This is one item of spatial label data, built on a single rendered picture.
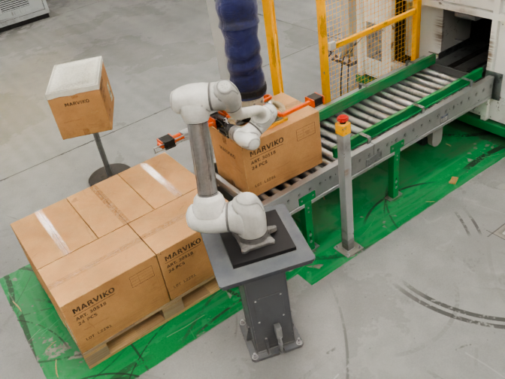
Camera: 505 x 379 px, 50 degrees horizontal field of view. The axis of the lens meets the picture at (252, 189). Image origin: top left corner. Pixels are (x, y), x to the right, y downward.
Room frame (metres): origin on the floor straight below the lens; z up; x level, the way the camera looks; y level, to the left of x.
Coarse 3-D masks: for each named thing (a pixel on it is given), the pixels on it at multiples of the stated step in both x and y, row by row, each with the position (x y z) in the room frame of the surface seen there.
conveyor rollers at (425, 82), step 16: (416, 80) 4.09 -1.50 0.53; (432, 80) 4.06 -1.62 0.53; (448, 80) 4.03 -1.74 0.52; (384, 96) 3.93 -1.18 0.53; (400, 96) 3.90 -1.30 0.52; (416, 96) 3.87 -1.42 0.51; (448, 96) 3.72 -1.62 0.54; (352, 112) 3.74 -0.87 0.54; (368, 112) 3.71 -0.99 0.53; (384, 112) 3.69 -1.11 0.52; (320, 128) 3.56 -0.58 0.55; (352, 128) 3.50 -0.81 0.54; (336, 144) 3.30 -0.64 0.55; (304, 176) 3.00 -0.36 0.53; (272, 192) 2.88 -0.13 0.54
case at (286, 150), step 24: (288, 96) 3.36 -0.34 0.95; (288, 120) 3.03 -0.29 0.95; (312, 120) 3.07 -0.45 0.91; (216, 144) 3.10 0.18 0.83; (264, 144) 2.89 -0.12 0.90; (288, 144) 2.97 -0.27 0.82; (312, 144) 3.06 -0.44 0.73; (240, 168) 2.86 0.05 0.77; (264, 168) 2.88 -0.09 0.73; (288, 168) 2.96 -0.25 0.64; (264, 192) 2.86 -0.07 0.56
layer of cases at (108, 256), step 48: (96, 192) 3.21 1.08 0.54; (144, 192) 3.11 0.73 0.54; (192, 192) 3.02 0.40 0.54; (48, 240) 2.76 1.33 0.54; (96, 240) 2.68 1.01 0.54; (144, 240) 2.60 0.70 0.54; (192, 240) 2.57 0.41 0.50; (48, 288) 2.31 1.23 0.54; (96, 288) 2.26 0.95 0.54; (144, 288) 2.38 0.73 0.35; (96, 336) 2.20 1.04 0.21
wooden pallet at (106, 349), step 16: (192, 288) 2.53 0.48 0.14; (208, 288) 2.63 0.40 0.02; (176, 304) 2.46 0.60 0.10; (192, 304) 2.51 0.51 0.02; (144, 320) 2.44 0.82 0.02; (160, 320) 2.41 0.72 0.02; (112, 336) 2.24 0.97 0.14; (128, 336) 2.33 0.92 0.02; (80, 352) 2.22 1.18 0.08; (96, 352) 2.18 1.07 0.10; (112, 352) 2.23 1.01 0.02
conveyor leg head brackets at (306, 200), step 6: (396, 144) 3.27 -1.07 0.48; (402, 144) 3.30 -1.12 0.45; (390, 150) 3.24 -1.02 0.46; (396, 150) 3.27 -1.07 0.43; (396, 156) 3.27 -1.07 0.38; (312, 192) 2.87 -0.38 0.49; (306, 198) 2.84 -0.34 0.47; (312, 198) 2.86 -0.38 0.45; (300, 204) 2.81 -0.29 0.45; (306, 204) 2.83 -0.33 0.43; (306, 210) 2.83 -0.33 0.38
